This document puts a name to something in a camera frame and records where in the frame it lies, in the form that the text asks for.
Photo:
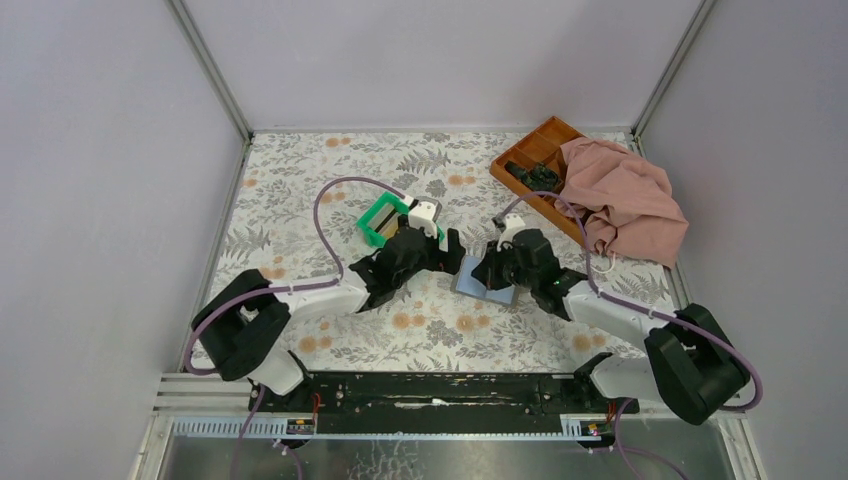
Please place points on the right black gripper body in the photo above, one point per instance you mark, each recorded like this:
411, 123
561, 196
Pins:
499, 263

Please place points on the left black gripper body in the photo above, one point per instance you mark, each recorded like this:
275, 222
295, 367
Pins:
429, 248

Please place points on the grey leather card holder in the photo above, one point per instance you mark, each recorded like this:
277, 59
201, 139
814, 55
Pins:
465, 284

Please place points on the green plastic bin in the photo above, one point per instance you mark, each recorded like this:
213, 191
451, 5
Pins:
401, 202

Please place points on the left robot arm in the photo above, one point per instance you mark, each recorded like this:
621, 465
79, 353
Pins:
240, 328

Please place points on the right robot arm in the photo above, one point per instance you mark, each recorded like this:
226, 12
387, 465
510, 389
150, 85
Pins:
688, 364

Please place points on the card stack in bin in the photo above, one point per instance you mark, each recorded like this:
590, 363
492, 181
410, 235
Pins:
384, 223

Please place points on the floral table mat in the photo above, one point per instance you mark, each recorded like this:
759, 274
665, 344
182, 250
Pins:
295, 217

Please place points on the dark green patterned cloth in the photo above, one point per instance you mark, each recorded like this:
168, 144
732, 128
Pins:
537, 178

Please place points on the pink cloth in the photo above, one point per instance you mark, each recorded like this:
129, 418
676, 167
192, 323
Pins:
623, 201

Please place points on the orange compartment tray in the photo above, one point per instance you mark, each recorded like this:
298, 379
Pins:
537, 160

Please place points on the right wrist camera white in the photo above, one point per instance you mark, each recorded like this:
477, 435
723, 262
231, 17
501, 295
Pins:
508, 225

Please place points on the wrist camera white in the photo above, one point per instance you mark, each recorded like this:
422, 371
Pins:
508, 225
423, 215

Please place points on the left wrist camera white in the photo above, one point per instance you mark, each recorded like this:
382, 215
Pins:
423, 215

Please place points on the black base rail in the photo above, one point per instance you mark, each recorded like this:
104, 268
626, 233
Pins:
377, 403

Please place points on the aluminium frame post right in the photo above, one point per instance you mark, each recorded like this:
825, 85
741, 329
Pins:
684, 45

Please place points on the aluminium frame post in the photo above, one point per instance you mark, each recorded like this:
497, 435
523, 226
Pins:
190, 30
684, 45

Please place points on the aluminium frame post left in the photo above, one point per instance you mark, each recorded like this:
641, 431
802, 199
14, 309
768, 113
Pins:
190, 30

